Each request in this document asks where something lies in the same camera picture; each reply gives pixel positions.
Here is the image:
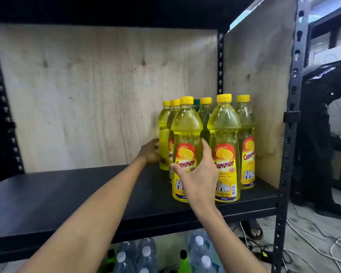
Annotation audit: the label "person's left hand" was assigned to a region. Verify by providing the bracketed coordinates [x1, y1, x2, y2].
[136, 138, 167, 165]

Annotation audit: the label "person's right hand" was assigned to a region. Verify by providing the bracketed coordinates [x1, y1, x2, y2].
[170, 138, 219, 209]

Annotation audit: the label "yellow-capped dish liquid bottle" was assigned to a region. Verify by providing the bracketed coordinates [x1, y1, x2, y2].
[171, 96, 204, 203]
[158, 101, 172, 171]

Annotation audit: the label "person's left forearm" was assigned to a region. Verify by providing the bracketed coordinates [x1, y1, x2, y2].
[16, 156, 147, 273]

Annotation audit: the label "person's right forearm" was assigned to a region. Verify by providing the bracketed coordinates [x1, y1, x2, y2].
[191, 203, 269, 273]

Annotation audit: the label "cluster of yellow detergent bottles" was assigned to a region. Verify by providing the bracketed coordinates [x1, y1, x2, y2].
[168, 94, 256, 203]

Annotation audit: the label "plywood back panel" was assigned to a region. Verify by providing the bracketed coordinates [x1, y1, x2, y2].
[0, 23, 219, 174]

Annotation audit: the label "group of clear water bottles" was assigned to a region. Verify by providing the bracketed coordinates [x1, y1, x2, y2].
[114, 229, 225, 273]

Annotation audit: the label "green bottle with black cap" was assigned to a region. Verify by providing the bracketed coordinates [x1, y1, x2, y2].
[178, 249, 192, 273]
[102, 249, 117, 273]

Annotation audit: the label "black shelf board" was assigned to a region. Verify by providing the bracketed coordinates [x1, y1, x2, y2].
[0, 164, 279, 265]

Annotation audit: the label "black power adapter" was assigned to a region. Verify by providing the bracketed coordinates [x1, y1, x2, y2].
[258, 249, 274, 264]

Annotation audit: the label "plywood side panel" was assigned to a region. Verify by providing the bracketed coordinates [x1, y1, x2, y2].
[224, 0, 298, 190]

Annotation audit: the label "black metal shelf rack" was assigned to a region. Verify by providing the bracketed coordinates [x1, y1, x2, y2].
[0, 0, 311, 273]

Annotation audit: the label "black metal storage rack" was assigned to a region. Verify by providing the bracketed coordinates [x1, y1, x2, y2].
[303, 1, 341, 68]

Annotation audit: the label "black cable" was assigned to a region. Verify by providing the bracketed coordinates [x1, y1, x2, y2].
[239, 222, 294, 273]

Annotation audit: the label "white cables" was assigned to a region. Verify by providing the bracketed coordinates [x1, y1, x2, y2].
[285, 202, 341, 273]

